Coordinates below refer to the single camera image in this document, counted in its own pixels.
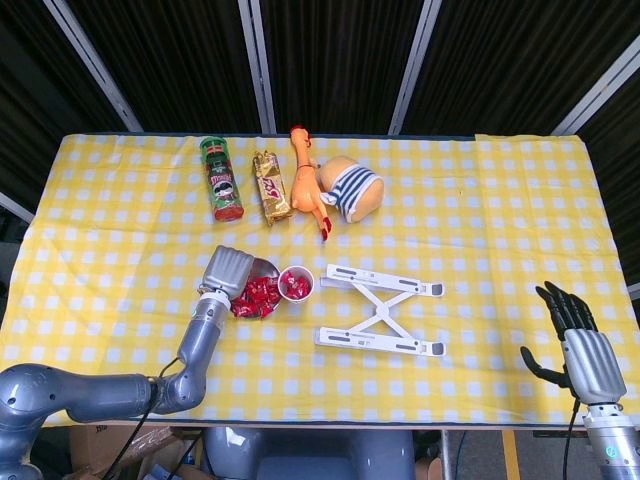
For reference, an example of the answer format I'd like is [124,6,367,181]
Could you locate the white paper cup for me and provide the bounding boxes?
[277,265,315,304]

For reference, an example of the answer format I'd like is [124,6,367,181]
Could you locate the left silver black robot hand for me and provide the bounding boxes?
[197,244,255,301]

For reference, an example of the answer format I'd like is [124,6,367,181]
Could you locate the white folding laptop stand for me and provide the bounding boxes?
[313,263,448,358]

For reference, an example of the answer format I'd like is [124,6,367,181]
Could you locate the yellow white checked tablecloth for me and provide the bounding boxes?
[0,132,640,430]

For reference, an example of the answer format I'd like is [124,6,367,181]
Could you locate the round metal plate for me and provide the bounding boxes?
[227,256,282,321]

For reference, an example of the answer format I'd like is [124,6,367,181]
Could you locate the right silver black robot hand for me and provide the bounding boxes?
[519,280,627,404]

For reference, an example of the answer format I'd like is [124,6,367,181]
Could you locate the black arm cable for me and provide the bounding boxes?
[563,397,584,480]
[104,355,181,480]

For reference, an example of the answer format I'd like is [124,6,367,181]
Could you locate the yellow floor tape strip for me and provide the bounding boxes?
[501,429,519,480]

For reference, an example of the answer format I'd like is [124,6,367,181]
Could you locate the orange rubber chicken toy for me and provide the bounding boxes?
[289,124,335,243]

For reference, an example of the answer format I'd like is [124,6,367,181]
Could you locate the plush toy with striped shirt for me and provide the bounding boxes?
[314,155,386,223]

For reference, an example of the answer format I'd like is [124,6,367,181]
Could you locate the gold snack package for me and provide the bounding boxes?
[250,149,295,227]

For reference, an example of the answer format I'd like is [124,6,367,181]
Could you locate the green Pringles can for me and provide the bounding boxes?
[199,135,246,223]

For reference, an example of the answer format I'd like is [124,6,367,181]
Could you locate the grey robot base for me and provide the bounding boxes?
[202,425,417,480]

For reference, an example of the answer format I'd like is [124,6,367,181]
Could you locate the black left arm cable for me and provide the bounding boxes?
[104,355,181,480]

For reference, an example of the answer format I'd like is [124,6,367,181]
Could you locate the metal table leg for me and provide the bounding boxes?
[438,429,452,480]

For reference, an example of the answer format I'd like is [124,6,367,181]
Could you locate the brown cardboard box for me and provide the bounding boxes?
[64,424,201,480]

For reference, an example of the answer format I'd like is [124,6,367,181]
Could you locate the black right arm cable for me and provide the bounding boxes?
[563,397,584,480]

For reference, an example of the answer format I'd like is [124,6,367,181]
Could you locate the black cable under table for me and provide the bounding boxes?
[177,430,197,469]

